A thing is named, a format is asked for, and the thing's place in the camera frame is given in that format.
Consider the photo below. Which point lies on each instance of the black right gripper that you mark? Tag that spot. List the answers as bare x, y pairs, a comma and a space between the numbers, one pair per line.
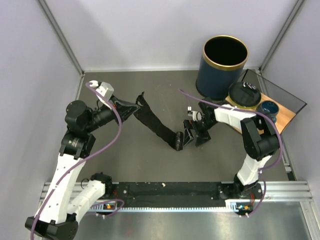
188, 135

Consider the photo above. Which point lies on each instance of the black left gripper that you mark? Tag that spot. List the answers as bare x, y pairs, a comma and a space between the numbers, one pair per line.
123, 109

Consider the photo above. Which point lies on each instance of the black trash bag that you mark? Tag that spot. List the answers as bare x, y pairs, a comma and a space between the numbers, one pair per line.
146, 116

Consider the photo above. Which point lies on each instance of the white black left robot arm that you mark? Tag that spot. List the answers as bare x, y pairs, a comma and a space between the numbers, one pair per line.
59, 216

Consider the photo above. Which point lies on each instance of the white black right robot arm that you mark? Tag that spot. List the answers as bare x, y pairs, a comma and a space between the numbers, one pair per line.
260, 139

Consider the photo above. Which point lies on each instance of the dark blue gold-rimmed trash bin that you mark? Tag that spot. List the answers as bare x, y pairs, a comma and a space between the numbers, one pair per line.
222, 61

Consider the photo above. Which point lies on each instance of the black round plate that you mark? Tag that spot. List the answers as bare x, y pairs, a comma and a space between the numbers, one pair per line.
244, 94

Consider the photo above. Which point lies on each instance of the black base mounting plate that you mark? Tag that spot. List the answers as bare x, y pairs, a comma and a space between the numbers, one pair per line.
177, 194

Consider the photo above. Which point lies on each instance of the blue ceramic mug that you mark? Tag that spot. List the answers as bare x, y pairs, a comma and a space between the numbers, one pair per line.
269, 108

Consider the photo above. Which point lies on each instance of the wooden shelf with glass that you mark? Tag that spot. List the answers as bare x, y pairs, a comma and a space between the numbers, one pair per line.
289, 104

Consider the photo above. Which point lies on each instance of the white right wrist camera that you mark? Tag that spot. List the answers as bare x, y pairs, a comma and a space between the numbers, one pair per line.
191, 113

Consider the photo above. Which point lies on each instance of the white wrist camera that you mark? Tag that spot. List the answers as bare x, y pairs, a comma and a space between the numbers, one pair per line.
191, 113
102, 89

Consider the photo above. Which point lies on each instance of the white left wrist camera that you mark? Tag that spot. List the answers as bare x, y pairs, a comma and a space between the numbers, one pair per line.
102, 89

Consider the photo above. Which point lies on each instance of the grey slotted cable duct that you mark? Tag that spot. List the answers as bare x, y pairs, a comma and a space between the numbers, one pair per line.
224, 206

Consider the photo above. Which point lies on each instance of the aluminium frame rail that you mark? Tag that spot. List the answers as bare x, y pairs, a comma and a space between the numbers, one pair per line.
275, 191

